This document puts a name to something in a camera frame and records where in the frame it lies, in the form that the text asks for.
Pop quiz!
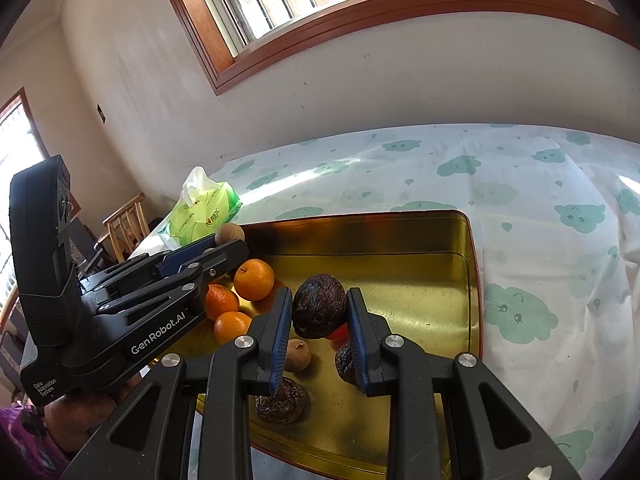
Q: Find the purple patterned clothing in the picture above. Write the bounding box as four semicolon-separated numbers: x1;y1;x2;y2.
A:
0;405;71;480

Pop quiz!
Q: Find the green tissue pack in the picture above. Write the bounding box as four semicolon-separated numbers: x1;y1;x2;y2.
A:
159;166;242;251

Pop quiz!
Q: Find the small barred window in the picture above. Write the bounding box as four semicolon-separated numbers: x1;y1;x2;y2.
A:
0;87;48;281

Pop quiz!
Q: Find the large barred window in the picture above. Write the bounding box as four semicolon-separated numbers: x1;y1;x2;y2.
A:
152;0;640;96

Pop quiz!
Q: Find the wooden chair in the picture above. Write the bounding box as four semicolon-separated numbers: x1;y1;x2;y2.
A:
95;192;151;263

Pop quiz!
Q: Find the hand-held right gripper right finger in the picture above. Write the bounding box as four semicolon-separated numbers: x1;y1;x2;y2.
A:
346;287;581;480

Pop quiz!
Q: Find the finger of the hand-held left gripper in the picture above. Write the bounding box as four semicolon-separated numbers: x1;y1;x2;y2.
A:
77;236;221;291
97;239;250;320

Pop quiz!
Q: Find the orange mandarin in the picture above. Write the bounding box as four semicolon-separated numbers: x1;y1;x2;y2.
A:
214;311;253;346
206;284;240;322
233;258;276;302

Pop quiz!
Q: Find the person's left hand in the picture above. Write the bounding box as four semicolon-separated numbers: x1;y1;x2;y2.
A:
42;385;133;453

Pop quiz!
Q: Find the wrinkled dark passion fruit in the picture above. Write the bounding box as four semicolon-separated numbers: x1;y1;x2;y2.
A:
334;342;361;387
256;379;309;425
292;273;348;339

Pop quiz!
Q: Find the brown longan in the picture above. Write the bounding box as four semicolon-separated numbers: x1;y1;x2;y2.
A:
283;338;313;374
215;224;246;247

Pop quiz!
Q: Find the gold and red tin box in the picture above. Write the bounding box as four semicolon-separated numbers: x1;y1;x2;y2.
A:
195;210;485;476

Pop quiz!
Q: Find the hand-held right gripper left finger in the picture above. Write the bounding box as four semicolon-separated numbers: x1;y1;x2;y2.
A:
62;287;293;480

